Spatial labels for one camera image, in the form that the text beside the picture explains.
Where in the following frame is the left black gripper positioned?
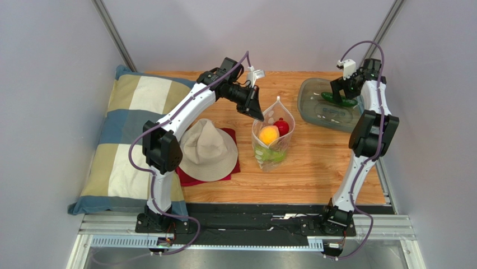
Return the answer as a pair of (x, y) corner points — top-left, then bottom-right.
(226, 82), (265, 123)

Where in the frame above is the orange fruit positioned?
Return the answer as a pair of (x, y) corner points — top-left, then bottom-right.
(258, 125), (280, 146)

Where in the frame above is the clear polka dot zip bag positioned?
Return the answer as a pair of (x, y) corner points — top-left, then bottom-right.
(251, 96), (296, 172)

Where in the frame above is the red strawberry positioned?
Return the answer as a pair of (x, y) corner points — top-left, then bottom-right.
(273, 118), (290, 137)

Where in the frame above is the green artichoke toy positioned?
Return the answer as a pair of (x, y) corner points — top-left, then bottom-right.
(254, 145), (273, 162)

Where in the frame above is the green apple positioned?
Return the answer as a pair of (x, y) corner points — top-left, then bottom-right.
(270, 150), (287, 163)

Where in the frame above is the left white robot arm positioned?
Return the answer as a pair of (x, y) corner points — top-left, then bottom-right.
(135, 58), (265, 233)

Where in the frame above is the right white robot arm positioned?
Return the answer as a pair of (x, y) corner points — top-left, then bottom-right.
(320, 58), (400, 235)

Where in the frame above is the green cucumber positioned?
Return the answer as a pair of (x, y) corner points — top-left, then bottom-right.
(320, 92), (358, 108)

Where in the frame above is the grey transparent plastic container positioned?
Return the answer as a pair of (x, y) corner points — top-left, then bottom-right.
(297, 78), (361, 133)

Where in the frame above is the beige bucket hat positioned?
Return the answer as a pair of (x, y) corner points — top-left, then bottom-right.
(176, 119), (239, 182)

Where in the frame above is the dark red cloth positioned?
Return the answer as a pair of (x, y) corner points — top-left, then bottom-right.
(176, 128), (241, 187)

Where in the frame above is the plaid blue beige pillow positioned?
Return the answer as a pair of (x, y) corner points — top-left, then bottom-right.
(68, 65), (195, 215)

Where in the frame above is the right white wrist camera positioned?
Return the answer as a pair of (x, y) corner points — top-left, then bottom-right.
(336, 59), (357, 80)

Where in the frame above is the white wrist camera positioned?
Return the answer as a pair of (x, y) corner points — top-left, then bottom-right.
(246, 66), (265, 87)
(336, 59), (357, 80)

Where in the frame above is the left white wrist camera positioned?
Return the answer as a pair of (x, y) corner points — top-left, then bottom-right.
(246, 66), (265, 87)

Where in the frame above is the right aluminium frame post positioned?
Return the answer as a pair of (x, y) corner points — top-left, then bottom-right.
(356, 0), (406, 68)

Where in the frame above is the aluminium frame post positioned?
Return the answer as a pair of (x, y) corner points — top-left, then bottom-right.
(91, 0), (137, 72)
(356, 0), (406, 68)

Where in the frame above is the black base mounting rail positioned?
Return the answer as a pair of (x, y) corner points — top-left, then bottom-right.
(134, 202), (396, 248)

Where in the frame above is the aluminium base frame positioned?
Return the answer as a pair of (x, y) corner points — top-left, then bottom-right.
(66, 158), (427, 269)

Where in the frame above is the left aluminium frame post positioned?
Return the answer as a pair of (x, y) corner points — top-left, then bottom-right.
(91, 0), (137, 72)

